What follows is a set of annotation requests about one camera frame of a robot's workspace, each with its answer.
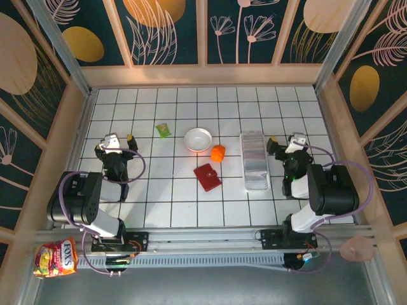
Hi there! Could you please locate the red card holder wallet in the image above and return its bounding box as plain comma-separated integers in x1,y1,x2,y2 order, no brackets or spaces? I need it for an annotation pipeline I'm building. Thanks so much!
193,163,220,193

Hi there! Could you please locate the green snack packet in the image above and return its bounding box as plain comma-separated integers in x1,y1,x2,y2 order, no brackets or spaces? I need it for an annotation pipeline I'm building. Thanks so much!
155,123,172,140

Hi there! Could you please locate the white slotted plastic tray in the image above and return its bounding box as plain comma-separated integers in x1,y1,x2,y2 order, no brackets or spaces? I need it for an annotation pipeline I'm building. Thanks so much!
239,130,272,192

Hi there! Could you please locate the orange toy fruit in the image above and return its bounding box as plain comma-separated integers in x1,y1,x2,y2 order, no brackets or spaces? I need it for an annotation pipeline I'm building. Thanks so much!
210,144,227,163

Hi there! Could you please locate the white bowl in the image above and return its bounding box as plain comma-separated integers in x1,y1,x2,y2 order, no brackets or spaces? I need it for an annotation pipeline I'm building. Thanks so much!
183,127,213,154

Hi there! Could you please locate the right controller circuit board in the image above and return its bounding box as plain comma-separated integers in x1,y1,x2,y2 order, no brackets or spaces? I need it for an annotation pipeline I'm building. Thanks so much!
298,252,321,263

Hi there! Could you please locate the controller circuit board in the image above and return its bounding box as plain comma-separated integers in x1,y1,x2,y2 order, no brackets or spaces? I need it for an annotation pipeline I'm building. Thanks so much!
106,256,132,266
298,252,321,263

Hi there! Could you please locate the left controller circuit board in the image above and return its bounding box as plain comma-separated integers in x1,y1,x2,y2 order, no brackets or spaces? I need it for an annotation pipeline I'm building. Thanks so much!
106,256,132,266

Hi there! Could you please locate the pink translucent round object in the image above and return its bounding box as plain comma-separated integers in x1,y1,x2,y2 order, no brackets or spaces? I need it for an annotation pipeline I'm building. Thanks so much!
339,235,375,263

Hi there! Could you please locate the colourful candy bag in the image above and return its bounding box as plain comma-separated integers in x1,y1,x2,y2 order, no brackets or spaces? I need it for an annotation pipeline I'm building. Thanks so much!
32,236,79,280

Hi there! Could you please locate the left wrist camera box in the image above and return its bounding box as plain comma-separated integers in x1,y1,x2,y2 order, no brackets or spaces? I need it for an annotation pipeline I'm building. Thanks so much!
95,133,121,156

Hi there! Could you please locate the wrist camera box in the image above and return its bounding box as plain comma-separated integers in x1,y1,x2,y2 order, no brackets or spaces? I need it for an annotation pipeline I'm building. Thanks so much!
95,133,121,156
285,132,308,155

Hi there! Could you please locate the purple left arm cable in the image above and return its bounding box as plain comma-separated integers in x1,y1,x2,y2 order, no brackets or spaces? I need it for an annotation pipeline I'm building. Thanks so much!
60,146,147,277

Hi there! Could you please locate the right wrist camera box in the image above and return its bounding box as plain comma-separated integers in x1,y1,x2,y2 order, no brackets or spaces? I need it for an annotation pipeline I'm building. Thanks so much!
285,132,308,155

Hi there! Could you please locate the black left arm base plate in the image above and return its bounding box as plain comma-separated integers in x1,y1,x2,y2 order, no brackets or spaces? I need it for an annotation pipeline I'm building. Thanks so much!
91,231,149,254

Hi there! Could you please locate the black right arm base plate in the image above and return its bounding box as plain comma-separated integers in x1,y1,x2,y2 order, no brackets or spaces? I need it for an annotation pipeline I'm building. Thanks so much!
259,228,317,250

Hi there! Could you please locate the aluminium frame post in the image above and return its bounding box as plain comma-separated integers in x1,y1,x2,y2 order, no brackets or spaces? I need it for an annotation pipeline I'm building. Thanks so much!
314,0,373,93
27,0,93,96

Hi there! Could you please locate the aluminium mounting rail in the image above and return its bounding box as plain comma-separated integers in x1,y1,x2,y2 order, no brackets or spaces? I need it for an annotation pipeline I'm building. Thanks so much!
33,226,375,255

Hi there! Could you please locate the grey slotted cable duct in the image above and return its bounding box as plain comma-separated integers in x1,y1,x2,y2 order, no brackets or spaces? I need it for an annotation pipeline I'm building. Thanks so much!
76,255,287,271

